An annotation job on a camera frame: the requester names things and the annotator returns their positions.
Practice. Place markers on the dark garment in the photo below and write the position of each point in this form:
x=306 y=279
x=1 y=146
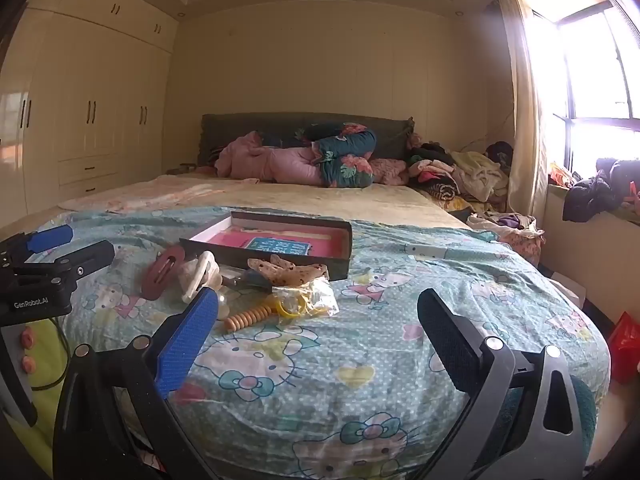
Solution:
x=595 y=190

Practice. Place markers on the dark teal cushion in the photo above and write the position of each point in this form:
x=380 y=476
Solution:
x=585 y=415

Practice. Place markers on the window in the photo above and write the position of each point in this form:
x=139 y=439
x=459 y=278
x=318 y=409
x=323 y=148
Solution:
x=590 y=85

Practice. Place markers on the basket of clothes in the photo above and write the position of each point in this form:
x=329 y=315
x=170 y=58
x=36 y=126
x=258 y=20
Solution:
x=510 y=232

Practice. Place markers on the cream curtain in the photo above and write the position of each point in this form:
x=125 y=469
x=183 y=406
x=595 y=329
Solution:
x=522 y=110

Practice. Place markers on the yellow-green garment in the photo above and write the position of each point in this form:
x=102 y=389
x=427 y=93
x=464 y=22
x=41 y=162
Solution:
x=50 y=410

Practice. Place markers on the dark floral quilt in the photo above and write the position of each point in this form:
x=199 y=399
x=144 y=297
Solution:
x=345 y=152

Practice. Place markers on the pearly white ornament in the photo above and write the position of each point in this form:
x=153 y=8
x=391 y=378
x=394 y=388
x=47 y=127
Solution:
x=222 y=306

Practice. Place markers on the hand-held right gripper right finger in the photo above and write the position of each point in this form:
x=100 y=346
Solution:
x=450 y=340

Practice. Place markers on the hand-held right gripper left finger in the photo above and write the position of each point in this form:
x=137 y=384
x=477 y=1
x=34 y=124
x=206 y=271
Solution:
x=186 y=345

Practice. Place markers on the pink and floral bedding roll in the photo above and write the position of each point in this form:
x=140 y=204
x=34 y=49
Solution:
x=235 y=127

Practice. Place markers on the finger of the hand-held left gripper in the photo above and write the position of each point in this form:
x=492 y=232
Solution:
x=87 y=256
x=50 y=238

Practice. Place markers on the red bag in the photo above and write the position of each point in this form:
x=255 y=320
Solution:
x=626 y=350

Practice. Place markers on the yellow rings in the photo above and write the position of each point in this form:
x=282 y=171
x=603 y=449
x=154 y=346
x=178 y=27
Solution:
x=317 y=296

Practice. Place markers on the dark red hair clip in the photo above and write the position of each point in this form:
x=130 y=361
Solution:
x=161 y=271

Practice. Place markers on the pink floral cloth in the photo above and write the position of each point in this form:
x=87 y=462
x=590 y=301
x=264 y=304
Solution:
x=392 y=171

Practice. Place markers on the cartoon cat printed blanket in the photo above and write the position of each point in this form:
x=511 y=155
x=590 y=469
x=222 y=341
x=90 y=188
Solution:
x=350 y=360

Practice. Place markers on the pile of clothes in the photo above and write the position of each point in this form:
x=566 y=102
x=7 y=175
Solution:
x=465 y=175

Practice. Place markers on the colourful items on sill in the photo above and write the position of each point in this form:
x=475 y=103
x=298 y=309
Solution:
x=562 y=175

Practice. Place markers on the cream wardrobe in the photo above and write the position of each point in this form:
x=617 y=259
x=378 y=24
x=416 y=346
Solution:
x=90 y=110

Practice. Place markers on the white hair claw clip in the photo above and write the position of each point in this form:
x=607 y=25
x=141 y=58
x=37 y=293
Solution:
x=200 y=272

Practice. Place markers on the blue printed card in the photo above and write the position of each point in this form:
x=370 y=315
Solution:
x=277 y=246

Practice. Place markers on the dark cardboard box pink lining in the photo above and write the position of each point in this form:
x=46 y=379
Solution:
x=320 y=240

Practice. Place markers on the beige bedspread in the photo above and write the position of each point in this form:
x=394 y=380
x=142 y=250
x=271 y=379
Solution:
x=310 y=200

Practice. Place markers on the beige spotted scrunchie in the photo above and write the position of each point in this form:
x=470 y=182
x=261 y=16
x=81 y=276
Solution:
x=292 y=271

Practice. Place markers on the pink quilt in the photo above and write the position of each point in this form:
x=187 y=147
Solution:
x=272 y=162

